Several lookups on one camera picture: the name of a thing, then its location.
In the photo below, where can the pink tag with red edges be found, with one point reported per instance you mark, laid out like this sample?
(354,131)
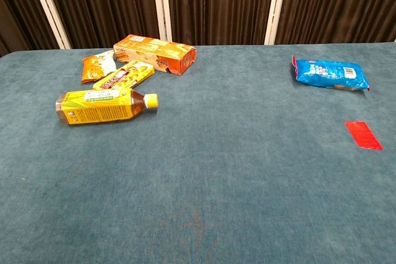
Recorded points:
(363,135)

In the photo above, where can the teal table cloth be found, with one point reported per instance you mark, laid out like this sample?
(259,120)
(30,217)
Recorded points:
(198,168)

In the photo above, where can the long orange cardboard box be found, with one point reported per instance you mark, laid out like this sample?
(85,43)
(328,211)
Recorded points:
(154,54)

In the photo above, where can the small yellow snack box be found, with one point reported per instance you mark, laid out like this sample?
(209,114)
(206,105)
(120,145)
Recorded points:
(125,76)

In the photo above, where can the yellow label tea bottle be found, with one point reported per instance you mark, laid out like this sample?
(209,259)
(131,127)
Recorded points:
(99,106)

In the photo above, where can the orange and white snack packet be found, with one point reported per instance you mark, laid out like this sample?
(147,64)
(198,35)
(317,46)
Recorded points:
(97,66)

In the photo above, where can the dark brown curtain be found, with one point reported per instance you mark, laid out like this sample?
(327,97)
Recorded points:
(219,4)

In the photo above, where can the blue snack bag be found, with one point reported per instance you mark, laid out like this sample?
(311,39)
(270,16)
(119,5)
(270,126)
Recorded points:
(328,74)

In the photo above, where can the white partition post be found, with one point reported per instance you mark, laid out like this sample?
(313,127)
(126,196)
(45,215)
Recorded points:
(49,7)
(161,4)
(276,5)

